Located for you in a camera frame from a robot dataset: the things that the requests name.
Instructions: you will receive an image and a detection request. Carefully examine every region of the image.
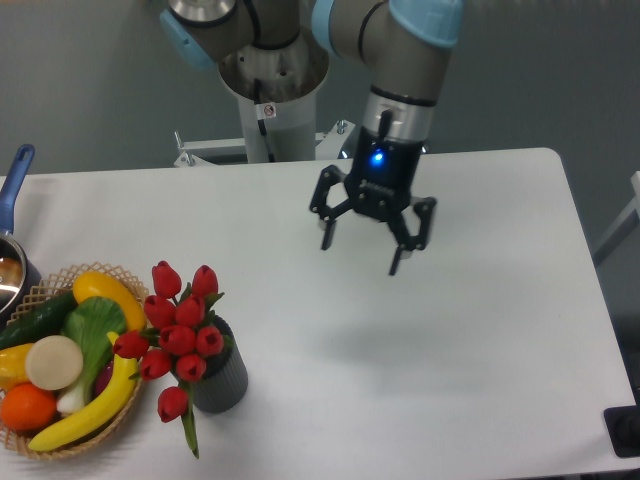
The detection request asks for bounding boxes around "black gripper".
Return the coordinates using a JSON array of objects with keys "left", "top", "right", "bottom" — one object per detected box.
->
[{"left": 309, "top": 127, "right": 437, "bottom": 276}]

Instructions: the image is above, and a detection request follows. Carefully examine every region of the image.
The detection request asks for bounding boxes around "red tulip bouquet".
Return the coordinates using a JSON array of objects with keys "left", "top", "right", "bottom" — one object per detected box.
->
[{"left": 113, "top": 260, "right": 234, "bottom": 457}]

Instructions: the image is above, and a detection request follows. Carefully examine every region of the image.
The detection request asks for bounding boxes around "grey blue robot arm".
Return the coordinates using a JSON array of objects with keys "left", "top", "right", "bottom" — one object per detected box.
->
[{"left": 160, "top": 1, "right": 464, "bottom": 260}]

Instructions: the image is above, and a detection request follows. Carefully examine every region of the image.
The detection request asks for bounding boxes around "grey ribbed vase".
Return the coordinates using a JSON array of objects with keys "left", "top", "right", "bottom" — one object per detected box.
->
[{"left": 193, "top": 315, "right": 248, "bottom": 414}]

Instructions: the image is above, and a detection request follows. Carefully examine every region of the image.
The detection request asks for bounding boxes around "yellow banana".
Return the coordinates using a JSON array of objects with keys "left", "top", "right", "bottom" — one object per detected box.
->
[{"left": 28, "top": 354, "right": 138, "bottom": 453}]

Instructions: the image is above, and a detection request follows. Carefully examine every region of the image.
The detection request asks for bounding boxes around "green bok choy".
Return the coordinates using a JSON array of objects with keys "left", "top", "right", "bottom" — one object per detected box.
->
[{"left": 57, "top": 296, "right": 126, "bottom": 416}]

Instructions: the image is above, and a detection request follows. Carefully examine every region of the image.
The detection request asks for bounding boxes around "woven wicker basket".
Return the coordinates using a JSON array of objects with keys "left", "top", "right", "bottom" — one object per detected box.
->
[{"left": 1, "top": 262, "right": 149, "bottom": 461}]

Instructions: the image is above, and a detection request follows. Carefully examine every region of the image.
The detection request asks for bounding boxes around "purple red onion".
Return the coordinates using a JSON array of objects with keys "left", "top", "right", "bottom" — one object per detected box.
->
[{"left": 93, "top": 361, "right": 113, "bottom": 398}]

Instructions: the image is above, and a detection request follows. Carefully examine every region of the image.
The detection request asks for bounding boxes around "black device at edge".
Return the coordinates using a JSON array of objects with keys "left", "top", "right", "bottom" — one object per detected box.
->
[{"left": 603, "top": 405, "right": 639, "bottom": 458}]

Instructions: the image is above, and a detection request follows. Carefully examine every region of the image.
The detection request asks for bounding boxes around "green cucumber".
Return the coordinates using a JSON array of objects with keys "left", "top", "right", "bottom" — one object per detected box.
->
[{"left": 1, "top": 291, "right": 77, "bottom": 350}]

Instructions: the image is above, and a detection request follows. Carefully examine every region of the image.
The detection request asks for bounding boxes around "round beige disc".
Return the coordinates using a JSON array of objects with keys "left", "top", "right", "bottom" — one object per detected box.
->
[{"left": 25, "top": 335, "right": 84, "bottom": 391}]

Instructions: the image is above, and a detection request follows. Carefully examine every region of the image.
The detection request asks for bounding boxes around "yellow bell pepper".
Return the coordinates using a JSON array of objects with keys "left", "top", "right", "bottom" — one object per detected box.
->
[{"left": 0, "top": 343, "right": 34, "bottom": 391}]

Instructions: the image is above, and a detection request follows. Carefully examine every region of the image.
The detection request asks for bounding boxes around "orange fruit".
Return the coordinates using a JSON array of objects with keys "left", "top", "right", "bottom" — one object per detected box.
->
[{"left": 1, "top": 383, "right": 57, "bottom": 432}]

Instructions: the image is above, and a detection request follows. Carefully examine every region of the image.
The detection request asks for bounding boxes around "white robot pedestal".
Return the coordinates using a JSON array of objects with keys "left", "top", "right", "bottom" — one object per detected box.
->
[{"left": 219, "top": 27, "right": 329, "bottom": 163}]

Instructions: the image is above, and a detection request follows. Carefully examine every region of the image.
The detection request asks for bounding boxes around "white frame at right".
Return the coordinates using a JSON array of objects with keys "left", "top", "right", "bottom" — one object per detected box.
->
[{"left": 592, "top": 171, "right": 639, "bottom": 268}]

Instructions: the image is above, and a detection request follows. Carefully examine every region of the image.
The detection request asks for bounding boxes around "blue handled saucepan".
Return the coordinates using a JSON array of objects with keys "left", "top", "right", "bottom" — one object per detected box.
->
[{"left": 1, "top": 144, "right": 41, "bottom": 329}]

